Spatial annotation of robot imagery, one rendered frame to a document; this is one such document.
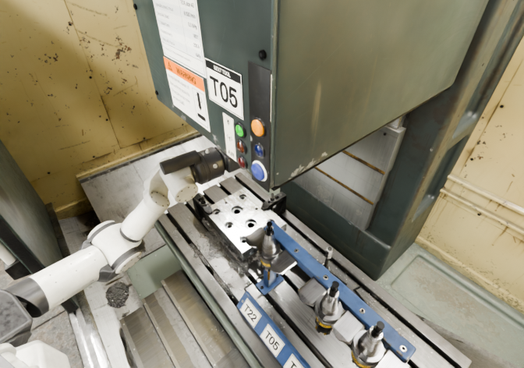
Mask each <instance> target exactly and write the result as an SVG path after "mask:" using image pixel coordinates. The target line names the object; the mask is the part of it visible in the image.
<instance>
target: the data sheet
mask: <svg viewBox="0 0 524 368"><path fill-rule="evenodd" d="M153 3H154V9H155V13H156V17H157V21H158V28H159V32H160V35H161V43H162V46H163V50H164V54H165V56H167V57H169V58H170V59H172V60H174V61H176V62H177V63H179V64H181V65H184V66H185V67H186V68H188V69H191V70H192V71H194V72H195V73H198V74H199V75H201V76H203V77H205V78H207V74H206V68H205V62H204V50H203V44H202V38H201V32H200V20H199V13H198V8H197V0H153Z"/></svg>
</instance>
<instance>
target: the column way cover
mask: <svg viewBox="0 0 524 368"><path fill-rule="evenodd" d="M405 131H406V128H404V127H399V128H398V129H397V130H396V129H392V128H391V127H388V126H385V127H383V128H381V129H379V130H378V131H376V132H375V133H373V134H371V135H369V136H368V137H366V138H364V139H363V140H361V141H359V142H358V143H355V144H354V145H352V146H351V147H349V148H347V149H345V150H344V151H342V152H340V153H339V154H336V155H335V156H334V157H331V158H330V159H328V160H326V161H325V162H323V163H322V164H320V165H318V166H317V167H315V168H313V169H311V170H309V171H308V172H306V173H304V174H303V175H301V176H299V177H298V178H296V179H294V180H293V181H295V182H296V183H298V184H299V185H301V186H302V187H303V188H304V189H306V190H307V191H309V192H310V193H312V194H313V195H314V196H316V197H317V198H318V199H320V200H322V201H323V202H324V203H326V204H327V205H328V206H330V207H331V208H333V209H334V210H336V211H337V212H338V213H339V214H341V215H342V216H344V217H345V218H347V219H348V220H350V221H351V222H352V223H353V224H355V225H356V226H358V227H359V228H361V229H362V230H364V231H365V230H366V229H367V228H368V227H369V224H370V220H371V218H372V216H373V213H374V209H375V207H376V204H377V202H378V201H379V199H380V198H381V194H382V191H383V188H384V185H385V183H386V180H387V177H388V173H389V172H390V170H392V168H393V165H394V163H395V159H396V157H397V154H398V150H399V148H400V146H401V143H402V139H403V137H404V135H405Z"/></svg>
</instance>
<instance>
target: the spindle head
mask: <svg viewBox="0 0 524 368"><path fill-rule="evenodd" d="M196 1H197V8H198V13H199V20H200V32H201V38H202V44H203V50H204V57H205V58H209V59H210V60H212V61H214V62H216V63H218V64H220V65H223V66H225V67H227V68H229V69H231V70H233V71H235V72H237V73H240V74H242V79H243V110H244V120H242V119H241V118H239V117H238V116H236V115H234V114H232V113H231V112H230V111H228V110H227V109H225V108H223V107H222V106H221V105H219V104H217V103H215V102H214V101H212V100H211V99H210V98H209V91H208V85H207V79H206V78H205V77H203V76H201V75H199V74H198V73H195V72H194V71H192V70H191V69H188V68H186V67H185V66H184V65H181V64H179V63H177V62H176V61H174V60H172V59H170V58H169V57H167V56H165V54H164V50H163V46H162V43H161V35H160V32H159V28H158V21H157V17H156V13H155V9H154V3H153V0H133V8H134V9H135V11H136V17H137V20H138V24H139V27H140V32H141V36H142V39H143V45H144V48H145V52H146V55H147V61H148V64H149V67H150V73H151V76H152V80H153V83H154V89H155V93H156V95H157V99H158V100H159V101H160V102H161V103H162V104H164V105H165V106H166V107H168V108H169V109H171V110H172V111H173V112H174V113H176V114H177V115H178V116H179V117H180V118H181V119H183V120H184V121H185V122H187V123H188V124H189V125H191V126H192V127H193V128H194V129H195V130H197V131H198V132H199V133H201V134H202V135H203V136H205V137H206V138H207V139H208V140H209V141H211V142H212V143H213V144H214V145H215V146H217V147H218V148H219V149H221V150H222V151H224V152H225V153H226V154H227V151H226V143H225V128H224V120H223V112H224V113H225V114H226V115H228V116H229V117H231V118H232V119H234V128H235V124H236V123H237V122H240V123H242V124H243V126H244V127H245V130H246V137H245V138H243V139H241V138H240V137H238V135H237V134H236V131H235V148H236V160H237V157H238V156H239V155H242V154H240V153H239V151H238V149H237V147H236V141H237V140H242V141H243V142H244V143H245V145H246V149H247V152H246V154H244V155H242V156H243V157H244V158H245V159H246V162H247V165H248V166H247V169H246V170H247V171H248V172H250V173H251V174H252V169H251V146H250V103H249V81H248V61H250V62H253V63H255V64H258V65H260V66H263V67H264V68H267V69H269V70H271V147H270V189H272V190H273V191H275V190H276V189H279V188H280V187H282V186H284V185H285V184H287V183H289V182H291V181H292V180H294V179H296V178H298V177H299V176H301V175H303V174H304V173H306V172H308V171H309V170H311V169H313V168H315V167H317V166H318V165H320V164H322V163H323V162H325V161H326V160H328V159H330V158H331V157H334V156H335V155H336V154H339V153H340V152H342V151H344V150H345V149H347V148H349V147H351V146H352V145H354V144H355V143H358V142H359V141H361V140H363V139H364V138H366V137H368V136H369V135H371V134H373V133H375V132H376V131H378V130H379V129H381V128H383V127H385V126H386V125H388V124H390V123H391V122H393V121H395V120H396V119H399V118H400V117H402V116H403V115H405V114H407V113H409V112H410V111H412V110H414V109H415V108H418V107H419V106H420V105H422V104H424V103H426V102H428V101H429V100H431V99H432V98H434V97H436V96H437V95H439V94H441V93H443V92H445V91H446V90H448V89H450V88H451V85H452V84H453V83H454V82H455V78H456V76H457V74H458V72H459V69H460V67H461V64H462V62H463V59H464V58H465V56H466V52H467V51H468V48H469V46H470V43H471V41H472V39H473V36H474V34H475V32H476V29H477V27H478V25H479V23H480V20H481V18H482V15H483V12H484V10H485V8H486V6H487V3H488V1H489V0H196ZM164 57H166V58H167V59H169V60H171V61H173V62H174V63H176V64H178V65H180V66H181V67H183V68H185V69H187V70H189V71H190V72H192V73H194V74H196V75H198V76H199V77H201V78H203V79H204V89H205V95H206V101H207V112H208V118H209V123H210V130H211V131H210V132H209V131H208V130H206V129H205V128H204V127H203V126H201V125H200V124H199V123H197V122H196V121H195V120H193V119H192V118H190V117H189V116H188V115H187V114H186V113H184V112H183V111H181V110H180V109H179V108H177V107H176V106H175V105H174V104H173V100H172V93H171V90H170V86H169V81H168V75H167V71H166V68H165V60H164Z"/></svg>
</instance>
